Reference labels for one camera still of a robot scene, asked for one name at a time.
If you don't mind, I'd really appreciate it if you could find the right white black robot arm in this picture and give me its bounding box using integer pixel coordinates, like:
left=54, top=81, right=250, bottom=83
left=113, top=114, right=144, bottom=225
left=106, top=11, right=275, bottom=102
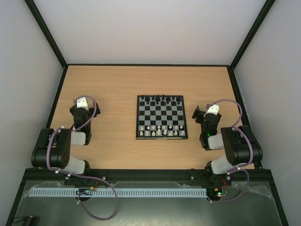
left=192, top=105, right=263, bottom=185

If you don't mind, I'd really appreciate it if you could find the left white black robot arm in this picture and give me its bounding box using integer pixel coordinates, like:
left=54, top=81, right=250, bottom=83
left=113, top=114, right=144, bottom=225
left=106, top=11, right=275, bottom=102
left=31, top=106, right=101, bottom=178

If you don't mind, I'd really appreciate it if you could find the black and white chessboard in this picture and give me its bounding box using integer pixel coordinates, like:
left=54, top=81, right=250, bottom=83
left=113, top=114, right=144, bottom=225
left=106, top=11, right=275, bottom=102
left=136, top=95, right=188, bottom=140

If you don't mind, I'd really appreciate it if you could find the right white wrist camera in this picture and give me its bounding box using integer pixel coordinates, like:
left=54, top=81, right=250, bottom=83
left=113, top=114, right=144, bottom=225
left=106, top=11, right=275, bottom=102
left=205, top=104, right=219, bottom=115

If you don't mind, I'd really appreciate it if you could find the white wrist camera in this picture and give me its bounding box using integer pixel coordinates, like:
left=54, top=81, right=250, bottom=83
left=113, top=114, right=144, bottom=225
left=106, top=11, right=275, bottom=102
left=75, top=97, right=89, bottom=110
left=205, top=104, right=219, bottom=115

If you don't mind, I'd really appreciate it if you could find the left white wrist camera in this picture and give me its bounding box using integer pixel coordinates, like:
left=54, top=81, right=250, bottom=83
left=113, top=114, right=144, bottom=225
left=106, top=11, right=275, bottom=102
left=75, top=97, right=89, bottom=110

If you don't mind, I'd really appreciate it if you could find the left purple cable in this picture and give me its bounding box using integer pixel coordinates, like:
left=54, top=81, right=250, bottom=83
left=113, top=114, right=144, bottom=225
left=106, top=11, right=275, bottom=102
left=46, top=95, right=119, bottom=220

